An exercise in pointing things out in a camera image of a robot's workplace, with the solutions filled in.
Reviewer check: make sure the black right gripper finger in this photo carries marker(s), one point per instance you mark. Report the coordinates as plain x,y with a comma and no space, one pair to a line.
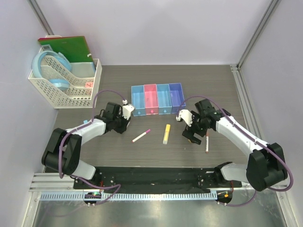
187,134
196,140

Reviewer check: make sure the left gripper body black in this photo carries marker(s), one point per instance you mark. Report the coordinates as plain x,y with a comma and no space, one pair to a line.
120,123

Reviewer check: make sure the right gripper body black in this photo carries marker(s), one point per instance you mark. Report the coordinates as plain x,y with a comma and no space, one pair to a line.
198,126

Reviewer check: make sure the brown white marker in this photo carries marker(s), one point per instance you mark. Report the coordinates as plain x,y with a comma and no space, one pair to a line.
207,142

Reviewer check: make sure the yellow highlighter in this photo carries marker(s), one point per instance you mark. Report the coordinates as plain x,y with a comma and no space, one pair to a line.
166,134

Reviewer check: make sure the light blue bin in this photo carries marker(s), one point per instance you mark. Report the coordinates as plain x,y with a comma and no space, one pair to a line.
138,100

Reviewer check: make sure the purple bin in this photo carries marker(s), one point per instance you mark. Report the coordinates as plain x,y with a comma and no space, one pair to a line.
177,97

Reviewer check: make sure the pink white marker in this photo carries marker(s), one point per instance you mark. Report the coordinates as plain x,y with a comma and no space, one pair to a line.
141,135

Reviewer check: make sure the pink bin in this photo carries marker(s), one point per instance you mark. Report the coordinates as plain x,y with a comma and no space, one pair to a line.
151,99

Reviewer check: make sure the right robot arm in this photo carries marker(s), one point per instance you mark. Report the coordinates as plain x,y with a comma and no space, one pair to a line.
265,165

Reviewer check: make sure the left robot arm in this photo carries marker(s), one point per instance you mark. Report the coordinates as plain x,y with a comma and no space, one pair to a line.
62,152

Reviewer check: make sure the white perforated file rack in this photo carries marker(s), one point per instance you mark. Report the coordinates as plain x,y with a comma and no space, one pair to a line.
84,79

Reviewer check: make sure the light blue headband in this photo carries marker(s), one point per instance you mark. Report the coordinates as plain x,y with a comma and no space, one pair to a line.
52,73

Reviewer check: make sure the green folder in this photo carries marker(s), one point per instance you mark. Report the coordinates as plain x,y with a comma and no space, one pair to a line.
74,48

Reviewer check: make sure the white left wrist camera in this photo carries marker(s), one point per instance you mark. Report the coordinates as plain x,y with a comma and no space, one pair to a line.
127,109

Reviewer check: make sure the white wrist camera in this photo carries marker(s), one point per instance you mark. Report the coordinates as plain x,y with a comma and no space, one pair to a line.
127,109
186,116

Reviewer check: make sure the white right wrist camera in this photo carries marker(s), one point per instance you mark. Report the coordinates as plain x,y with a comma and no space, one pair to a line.
186,116

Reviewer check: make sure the aluminium frame rail right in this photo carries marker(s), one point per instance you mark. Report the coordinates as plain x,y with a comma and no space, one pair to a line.
256,80

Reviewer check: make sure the aluminium frame rail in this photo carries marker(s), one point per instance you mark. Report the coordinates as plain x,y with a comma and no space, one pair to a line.
40,16
256,80

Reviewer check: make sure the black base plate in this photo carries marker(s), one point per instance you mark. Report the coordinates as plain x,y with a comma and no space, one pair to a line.
158,180

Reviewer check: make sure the slotted cable duct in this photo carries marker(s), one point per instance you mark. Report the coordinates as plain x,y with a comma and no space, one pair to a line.
95,196

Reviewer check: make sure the aluminium frame rail left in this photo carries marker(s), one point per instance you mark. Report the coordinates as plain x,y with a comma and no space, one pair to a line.
40,16

